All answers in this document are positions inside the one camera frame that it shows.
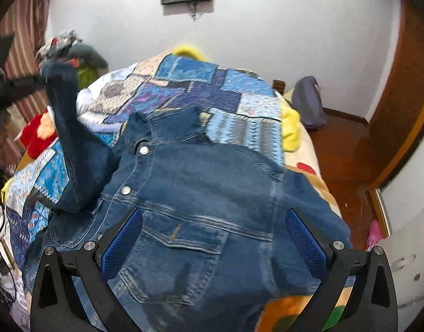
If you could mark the grey purple bag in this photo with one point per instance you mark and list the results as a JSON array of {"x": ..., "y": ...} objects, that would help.
[{"x": 306, "y": 100}]

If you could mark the striped maroon curtain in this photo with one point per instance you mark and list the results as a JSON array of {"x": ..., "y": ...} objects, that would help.
[{"x": 28, "y": 20}]

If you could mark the yellow plush blanket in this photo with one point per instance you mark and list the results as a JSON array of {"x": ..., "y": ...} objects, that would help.
[{"x": 290, "y": 119}]

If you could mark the white cabinet with stickers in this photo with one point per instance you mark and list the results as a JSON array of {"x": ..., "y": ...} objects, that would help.
[{"x": 403, "y": 200}]

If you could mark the blue patchwork bedspread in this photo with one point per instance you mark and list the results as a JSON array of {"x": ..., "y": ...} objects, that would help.
[{"x": 241, "y": 109}]

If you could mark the colourful fleece blanket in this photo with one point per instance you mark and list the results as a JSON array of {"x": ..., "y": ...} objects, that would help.
[{"x": 279, "y": 314}]

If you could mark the pile of clothes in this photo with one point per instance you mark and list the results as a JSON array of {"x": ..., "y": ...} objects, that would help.
[{"x": 68, "y": 48}]

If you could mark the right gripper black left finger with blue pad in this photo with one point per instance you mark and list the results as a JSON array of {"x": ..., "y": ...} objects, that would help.
[{"x": 65, "y": 281}]

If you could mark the wooden bed post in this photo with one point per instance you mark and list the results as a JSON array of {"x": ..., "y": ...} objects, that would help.
[{"x": 279, "y": 86}]

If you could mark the pink slipper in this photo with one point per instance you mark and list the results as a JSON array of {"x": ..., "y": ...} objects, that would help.
[{"x": 374, "y": 235}]

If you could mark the brown wooden door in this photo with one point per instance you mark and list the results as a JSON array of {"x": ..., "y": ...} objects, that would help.
[{"x": 397, "y": 125}]

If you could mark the blue denim jacket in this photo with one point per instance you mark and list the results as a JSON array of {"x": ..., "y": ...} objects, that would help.
[{"x": 213, "y": 249}]

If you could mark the red orange plush toy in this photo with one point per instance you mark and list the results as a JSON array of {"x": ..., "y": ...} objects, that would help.
[{"x": 38, "y": 134}]

